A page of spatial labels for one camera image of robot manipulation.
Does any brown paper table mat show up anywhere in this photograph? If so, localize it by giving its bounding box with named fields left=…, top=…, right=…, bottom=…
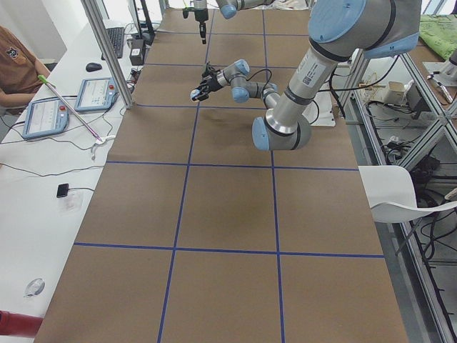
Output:
left=36, top=10, right=408, bottom=342

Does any black computer mouse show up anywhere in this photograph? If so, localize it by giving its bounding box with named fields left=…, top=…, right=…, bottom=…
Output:
left=86, top=62, right=102, bottom=72

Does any black keyboard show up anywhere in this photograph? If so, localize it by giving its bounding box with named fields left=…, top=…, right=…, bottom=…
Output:
left=106, top=27, right=125, bottom=59

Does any aluminium frame post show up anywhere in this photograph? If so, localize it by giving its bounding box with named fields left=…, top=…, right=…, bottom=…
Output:
left=81, top=0, right=134, bottom=109

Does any pink metal rod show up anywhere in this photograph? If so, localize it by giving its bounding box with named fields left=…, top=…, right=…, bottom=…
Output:
left=38, top=74, right=104, bottom=144

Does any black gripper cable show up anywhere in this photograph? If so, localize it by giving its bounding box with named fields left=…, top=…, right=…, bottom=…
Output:
left=246, top=67, right=274, bottom=89

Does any green cloth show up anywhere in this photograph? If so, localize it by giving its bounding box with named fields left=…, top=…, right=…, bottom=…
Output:
left=419, top=14, right=456, bottom=59

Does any clear plastic wrapper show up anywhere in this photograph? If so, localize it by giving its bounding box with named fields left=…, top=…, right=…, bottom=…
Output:
left=24, top=278, right=46, bottom=298

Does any teach pendant tablet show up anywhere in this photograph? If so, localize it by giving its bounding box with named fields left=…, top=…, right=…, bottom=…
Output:
left=74, top=78, right=119, bottom=113
left=22, top=98, right=69, bottom=140

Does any red object at corner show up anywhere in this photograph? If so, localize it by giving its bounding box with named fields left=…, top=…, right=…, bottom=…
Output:
left=0, top=310, right=43, bottom=338

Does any teach pendant far tablet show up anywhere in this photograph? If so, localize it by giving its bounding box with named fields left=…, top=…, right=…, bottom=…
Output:
left=74, top=78, right=119, bottom=113

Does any teach pendant near tablet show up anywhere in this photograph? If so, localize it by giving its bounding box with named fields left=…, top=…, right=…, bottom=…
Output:
left=22, top=98, right=69, bottom=140

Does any black power adapter box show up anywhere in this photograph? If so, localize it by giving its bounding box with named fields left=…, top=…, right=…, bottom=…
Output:
left=129, top=39, right=146, bottom=66

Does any small cardboard box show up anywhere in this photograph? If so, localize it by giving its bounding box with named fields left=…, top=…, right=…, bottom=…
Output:
left=381, top=81, right=407, bottom=105

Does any white curved plastic sheet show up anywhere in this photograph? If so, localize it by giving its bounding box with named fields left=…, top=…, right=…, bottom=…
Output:
left=358, top=165, right=456, bottom=223

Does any person in brown shirt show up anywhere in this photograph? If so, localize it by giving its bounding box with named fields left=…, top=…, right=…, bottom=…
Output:
left=1, top=26, right=51, bottom=114

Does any small black device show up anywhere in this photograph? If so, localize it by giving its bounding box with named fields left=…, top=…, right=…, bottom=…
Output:
left=56, top=183, right=69, bottom=198

